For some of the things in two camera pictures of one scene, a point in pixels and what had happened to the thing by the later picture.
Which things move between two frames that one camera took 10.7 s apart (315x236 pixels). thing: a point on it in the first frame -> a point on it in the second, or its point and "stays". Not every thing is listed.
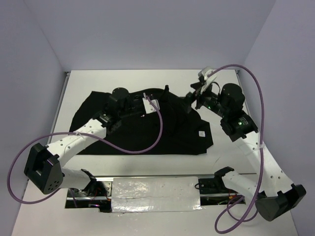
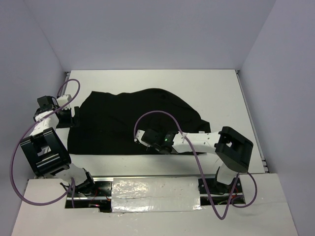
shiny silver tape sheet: x=155 y=194 stays
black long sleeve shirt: x=175 y=128 stays
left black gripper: x=140 y=98 -> x=73 y=122
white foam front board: x=46 y=215 stays
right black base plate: x=208 y=186 stays
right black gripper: x=196 y=93 -> x=153 y=146
